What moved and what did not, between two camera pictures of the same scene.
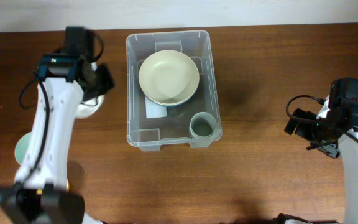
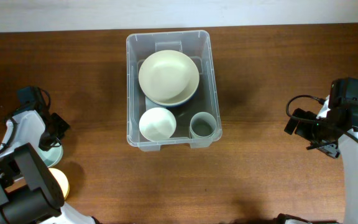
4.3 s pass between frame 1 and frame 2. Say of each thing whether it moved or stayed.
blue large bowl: stayed
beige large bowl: stayed
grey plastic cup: stayed
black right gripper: stayed
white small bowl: moved
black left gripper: moved
